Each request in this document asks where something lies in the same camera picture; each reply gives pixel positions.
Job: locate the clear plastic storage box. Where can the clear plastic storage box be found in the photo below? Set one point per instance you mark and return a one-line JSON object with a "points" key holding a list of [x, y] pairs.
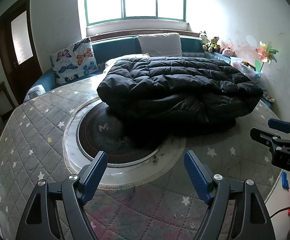
{"points": [[247, 70]]}

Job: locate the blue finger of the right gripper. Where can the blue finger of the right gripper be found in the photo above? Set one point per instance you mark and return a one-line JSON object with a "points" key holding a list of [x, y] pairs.
{"points": [[279, 125], [274, 142]]}

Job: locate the grey star quilted mat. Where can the grey star quilted mat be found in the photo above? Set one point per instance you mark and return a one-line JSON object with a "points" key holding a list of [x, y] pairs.
{"points": [[31, 148]]}

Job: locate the brown bear plush toy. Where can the brown bear plush toy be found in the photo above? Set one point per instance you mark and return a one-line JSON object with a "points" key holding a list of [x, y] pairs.
{"points": [[213, 46]]}

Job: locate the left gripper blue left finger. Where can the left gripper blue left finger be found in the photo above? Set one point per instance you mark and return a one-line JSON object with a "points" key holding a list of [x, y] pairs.
{"points": [[92, 176]]}

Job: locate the green framed window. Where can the green framed window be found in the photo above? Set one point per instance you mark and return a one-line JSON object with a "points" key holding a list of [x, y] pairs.
{"points": [[103, 11]]}

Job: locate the dark wooden door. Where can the dark wooden door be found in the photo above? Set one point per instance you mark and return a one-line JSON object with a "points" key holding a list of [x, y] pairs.
{"points": [[17, 49]]}

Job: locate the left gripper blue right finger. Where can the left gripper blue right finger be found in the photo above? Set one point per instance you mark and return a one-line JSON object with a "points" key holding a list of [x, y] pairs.
{"points": [[200, 178]]}

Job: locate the butterfly print pillow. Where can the butterfly print pillow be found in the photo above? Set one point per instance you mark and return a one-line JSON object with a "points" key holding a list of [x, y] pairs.
{"points": [[74, 62]]}

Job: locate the colourful paper pinwheel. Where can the colourful paper pinwheel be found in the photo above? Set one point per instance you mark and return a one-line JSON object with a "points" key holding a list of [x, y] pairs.
{"points": [[266, 53]]}

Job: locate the pink pig plush toy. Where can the pink pig plush toy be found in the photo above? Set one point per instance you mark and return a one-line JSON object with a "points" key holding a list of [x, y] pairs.
{"points": [[227, 52]]}

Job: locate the white husky plush toy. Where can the white husky plush toy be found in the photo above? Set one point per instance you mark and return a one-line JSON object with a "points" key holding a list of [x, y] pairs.
{"points": [[205, 41]]}

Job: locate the beige back cushion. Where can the beige back cushion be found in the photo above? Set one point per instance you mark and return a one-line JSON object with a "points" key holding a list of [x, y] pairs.
{"points": [[166, 44]]}

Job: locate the black puffer down jacket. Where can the black puffer down jacket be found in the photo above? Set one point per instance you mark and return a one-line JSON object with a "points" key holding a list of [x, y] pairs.
{"points": [[168, 96]]}

